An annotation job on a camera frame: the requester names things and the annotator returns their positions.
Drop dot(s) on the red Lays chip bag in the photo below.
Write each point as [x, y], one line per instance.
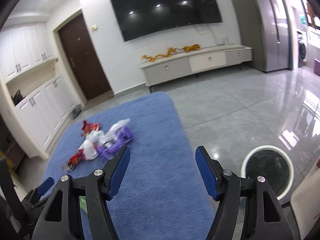
[74, 160]

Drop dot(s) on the blue fluffy rug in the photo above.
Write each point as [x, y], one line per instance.
[162, 195]

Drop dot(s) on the white round trash bin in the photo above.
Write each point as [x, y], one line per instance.
[273, 164]

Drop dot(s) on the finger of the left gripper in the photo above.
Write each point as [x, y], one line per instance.
[45, 186]

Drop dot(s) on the beige marble counter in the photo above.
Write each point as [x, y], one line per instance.
[305, 202]

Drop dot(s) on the brown entrance door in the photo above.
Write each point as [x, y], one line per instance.
[83, 59]

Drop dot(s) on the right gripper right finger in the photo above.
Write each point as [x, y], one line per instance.
[264, 216]

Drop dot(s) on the white wall cabinets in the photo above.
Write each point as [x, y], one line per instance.
[29, 63]

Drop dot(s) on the translucent white plastic bag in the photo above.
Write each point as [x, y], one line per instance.
[116, 128]

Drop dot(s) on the wall mounted black television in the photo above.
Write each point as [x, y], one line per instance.
[137, 18]

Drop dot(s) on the white TV cabinet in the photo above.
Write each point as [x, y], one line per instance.
[195, 62]

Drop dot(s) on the white tissue paper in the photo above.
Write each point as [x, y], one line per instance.
[88, 150]

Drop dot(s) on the washing machine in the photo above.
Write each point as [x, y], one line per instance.
[302, 48]

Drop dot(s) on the golden dragon ornament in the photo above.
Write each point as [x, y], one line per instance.
[170, 51]

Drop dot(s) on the white printed plastic bag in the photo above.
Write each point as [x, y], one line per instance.
[96, 137]

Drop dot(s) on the grey double door refrigerator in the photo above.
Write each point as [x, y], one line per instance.
[264, 28]

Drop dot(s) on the purple plastic wrapper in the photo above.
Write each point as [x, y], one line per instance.
[110, 144]

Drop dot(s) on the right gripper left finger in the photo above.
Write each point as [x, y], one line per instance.
[61, 216]

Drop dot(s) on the black bag on shelf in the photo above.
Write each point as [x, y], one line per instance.
[17, 98]

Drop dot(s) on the grey slippers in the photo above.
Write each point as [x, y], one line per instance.
[76, 112]

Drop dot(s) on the golden tiger ornament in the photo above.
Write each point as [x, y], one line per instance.
[194, 47]

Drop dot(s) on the red triangular snack bag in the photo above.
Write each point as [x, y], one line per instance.
[88, 127]

